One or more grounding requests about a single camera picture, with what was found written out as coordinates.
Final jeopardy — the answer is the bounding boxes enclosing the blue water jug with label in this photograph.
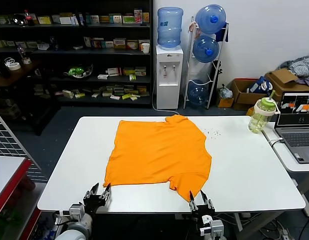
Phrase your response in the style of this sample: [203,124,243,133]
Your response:
[157,6,184,50]

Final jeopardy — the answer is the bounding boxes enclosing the striped grey clothes pile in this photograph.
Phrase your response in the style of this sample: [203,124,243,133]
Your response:
[279,56,309,86]

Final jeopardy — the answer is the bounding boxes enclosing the green and white bowl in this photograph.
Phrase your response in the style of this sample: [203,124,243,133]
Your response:
[63,64,94,80]

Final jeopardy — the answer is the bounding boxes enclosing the white wire jug rack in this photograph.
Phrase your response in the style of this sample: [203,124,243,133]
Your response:
[183,16,230,110]

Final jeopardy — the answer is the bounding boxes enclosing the black shelving unit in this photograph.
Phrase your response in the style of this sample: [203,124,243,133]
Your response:
[0,0,154,109]

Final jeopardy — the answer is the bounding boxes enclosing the white water dispenser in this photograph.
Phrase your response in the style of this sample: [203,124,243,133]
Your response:
[155,44,184,110]

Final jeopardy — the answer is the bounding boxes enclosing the white wire grid panel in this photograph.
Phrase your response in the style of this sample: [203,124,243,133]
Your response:
[0,107,42,172]

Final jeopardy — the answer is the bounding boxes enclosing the white box with red print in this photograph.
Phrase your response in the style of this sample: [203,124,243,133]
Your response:
[106,67,121,77]

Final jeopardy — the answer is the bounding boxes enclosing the white work table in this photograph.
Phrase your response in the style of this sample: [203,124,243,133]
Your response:
[37,115,307,232]

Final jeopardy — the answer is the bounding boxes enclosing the large brown cardboard box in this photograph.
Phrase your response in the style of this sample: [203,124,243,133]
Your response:
[265,68,309,102]

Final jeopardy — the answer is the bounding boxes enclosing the small white side table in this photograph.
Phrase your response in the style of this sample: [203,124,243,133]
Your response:
[261,121,309,217]

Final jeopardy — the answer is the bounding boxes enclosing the dark glossy round object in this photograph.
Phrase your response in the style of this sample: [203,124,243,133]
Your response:
[13,13,27,27]

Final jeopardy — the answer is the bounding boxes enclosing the cola bottle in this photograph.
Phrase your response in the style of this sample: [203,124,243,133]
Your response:
[24,9,36,27]

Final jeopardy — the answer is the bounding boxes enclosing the clear plastic bag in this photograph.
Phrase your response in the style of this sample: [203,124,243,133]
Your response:
[218,84,233,100]

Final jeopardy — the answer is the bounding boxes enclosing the red framed white cart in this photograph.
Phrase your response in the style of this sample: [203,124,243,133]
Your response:
[0,155,42,240]

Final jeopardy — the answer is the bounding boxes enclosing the green lid drinking bottle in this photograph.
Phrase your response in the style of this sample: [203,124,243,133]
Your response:
[248,90,280,134]

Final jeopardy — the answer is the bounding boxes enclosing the blue bag with white handles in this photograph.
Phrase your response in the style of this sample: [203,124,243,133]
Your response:
[246,76,274,95]

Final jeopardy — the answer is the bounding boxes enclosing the scattered dark crumbs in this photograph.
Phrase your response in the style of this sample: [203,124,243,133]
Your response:
[200,127,221,138]

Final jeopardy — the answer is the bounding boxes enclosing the cardboard box with red rim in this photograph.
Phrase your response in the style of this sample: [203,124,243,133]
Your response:
[230,78,269,111]

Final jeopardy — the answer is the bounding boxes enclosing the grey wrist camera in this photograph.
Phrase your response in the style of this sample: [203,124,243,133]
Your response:
[68,203,84,221]
[210,219,224,240]

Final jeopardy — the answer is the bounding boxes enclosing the brown wooden table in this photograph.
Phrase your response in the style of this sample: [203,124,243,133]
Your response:
[0,58,61,136]

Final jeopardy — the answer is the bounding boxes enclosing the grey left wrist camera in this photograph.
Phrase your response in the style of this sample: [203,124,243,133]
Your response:
[68,203,84,221]

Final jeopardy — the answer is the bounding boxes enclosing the small yellow cardboard box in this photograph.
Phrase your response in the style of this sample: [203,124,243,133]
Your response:
[216,96,234,108]

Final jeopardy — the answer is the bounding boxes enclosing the orange t-shirt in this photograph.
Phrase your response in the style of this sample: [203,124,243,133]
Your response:
[103,114,212,202]

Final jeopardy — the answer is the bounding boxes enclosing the yellow and green medicine box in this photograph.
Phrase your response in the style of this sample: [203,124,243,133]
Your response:
[113,38,127,50]

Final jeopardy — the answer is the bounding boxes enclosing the grey laptop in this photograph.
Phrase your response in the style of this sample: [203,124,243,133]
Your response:
[274,91,309,165]

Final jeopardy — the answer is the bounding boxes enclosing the pink patterned box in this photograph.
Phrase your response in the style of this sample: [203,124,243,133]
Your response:
[133,9,143,25]

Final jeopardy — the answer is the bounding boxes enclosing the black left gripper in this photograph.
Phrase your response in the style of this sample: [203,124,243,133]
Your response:
[83,182,112,214]

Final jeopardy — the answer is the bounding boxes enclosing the white dispenser power cord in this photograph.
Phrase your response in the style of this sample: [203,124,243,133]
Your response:
[151,82,181,117]

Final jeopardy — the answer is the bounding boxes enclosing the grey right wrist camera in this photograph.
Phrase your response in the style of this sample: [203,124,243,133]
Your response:
[210,219,224,240]

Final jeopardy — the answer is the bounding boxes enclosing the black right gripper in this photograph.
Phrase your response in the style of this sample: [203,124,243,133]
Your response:
[188,189,216,219]

